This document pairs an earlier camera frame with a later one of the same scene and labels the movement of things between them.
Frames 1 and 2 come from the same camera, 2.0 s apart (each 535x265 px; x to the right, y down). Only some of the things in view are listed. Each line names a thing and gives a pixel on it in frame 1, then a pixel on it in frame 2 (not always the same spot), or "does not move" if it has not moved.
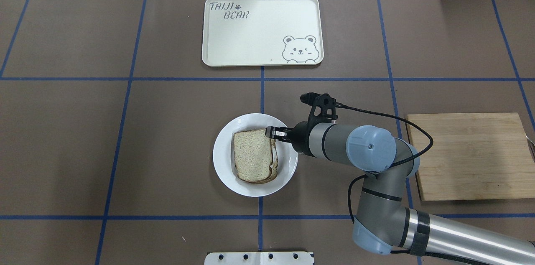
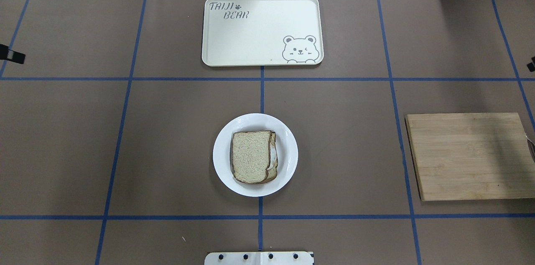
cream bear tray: x=267 y=31 does not move
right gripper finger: x=281 y=135 -> x=531 y=66
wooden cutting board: x=480 y=156 does not move
